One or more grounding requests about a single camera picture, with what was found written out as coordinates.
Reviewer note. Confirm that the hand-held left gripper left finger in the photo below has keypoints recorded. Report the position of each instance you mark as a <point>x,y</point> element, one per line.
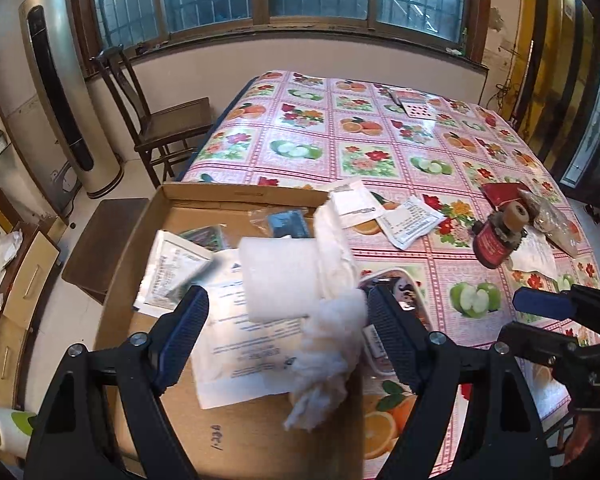
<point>180,330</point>

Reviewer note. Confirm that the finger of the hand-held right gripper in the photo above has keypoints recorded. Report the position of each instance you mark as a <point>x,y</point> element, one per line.
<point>540,302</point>
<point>530,342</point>

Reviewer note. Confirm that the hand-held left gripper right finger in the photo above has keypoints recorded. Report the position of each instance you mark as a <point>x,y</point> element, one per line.
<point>390,330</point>

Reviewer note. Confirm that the white cotton batting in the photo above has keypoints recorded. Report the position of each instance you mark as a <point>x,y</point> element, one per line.
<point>330,340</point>

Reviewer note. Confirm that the cardboard box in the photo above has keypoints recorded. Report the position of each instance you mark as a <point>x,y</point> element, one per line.
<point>145,240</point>

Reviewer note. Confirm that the white foam roll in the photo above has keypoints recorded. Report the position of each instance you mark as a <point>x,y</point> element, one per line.
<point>280,280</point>

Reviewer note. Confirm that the red foil packet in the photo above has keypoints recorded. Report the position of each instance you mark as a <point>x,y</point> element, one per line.
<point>502,192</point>

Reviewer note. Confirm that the blue item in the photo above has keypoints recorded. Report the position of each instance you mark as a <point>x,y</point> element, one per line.
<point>285,222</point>

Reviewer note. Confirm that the white-rimmed plastic container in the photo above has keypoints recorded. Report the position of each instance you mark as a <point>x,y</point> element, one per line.
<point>407,292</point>

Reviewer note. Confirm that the white paper envelope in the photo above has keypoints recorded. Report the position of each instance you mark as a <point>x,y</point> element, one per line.
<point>532,255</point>

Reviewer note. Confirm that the silver white printed packet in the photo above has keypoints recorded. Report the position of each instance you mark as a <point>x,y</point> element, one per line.
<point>167,270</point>

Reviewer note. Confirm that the white printed paper sheet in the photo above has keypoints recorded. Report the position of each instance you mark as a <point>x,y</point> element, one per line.
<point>240,355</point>

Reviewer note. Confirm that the red medicine bottle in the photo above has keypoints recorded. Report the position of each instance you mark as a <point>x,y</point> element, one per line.
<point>497,235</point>

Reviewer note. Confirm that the clear plastic bag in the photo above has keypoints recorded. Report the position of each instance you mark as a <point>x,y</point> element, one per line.
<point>555,222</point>

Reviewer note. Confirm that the dark green packet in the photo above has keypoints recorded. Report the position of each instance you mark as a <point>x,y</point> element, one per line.
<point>205,237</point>

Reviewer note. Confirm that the white printed sachet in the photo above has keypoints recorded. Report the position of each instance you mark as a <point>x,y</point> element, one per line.
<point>412,222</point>
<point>357,202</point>

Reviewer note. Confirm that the brown wooden stool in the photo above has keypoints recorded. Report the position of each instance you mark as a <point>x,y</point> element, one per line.
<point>105,240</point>

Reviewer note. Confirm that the wooden cabinet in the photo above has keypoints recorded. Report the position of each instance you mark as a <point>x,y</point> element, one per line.
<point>15,320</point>

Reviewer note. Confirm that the glass panel door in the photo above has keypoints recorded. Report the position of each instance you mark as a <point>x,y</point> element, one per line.
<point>592,130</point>

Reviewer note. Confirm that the crumpled white papers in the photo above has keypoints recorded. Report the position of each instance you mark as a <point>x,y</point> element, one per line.
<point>2,260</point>

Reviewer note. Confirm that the green and white cup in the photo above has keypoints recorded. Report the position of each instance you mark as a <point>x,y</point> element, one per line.
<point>10,422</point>

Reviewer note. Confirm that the fruit-print tablecloth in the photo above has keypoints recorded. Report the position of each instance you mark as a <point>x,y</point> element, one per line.
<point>330,130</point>

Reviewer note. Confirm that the dark wooden chair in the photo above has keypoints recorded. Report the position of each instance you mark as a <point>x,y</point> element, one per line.
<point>155,120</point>

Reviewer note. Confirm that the tall standing air conditioner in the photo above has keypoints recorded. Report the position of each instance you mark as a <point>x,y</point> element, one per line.
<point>60,100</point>

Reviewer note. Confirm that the small white rag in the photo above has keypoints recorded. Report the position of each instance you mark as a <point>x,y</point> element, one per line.
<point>453,51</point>

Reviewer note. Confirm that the green bottle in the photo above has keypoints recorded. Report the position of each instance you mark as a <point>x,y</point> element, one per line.
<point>464,42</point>

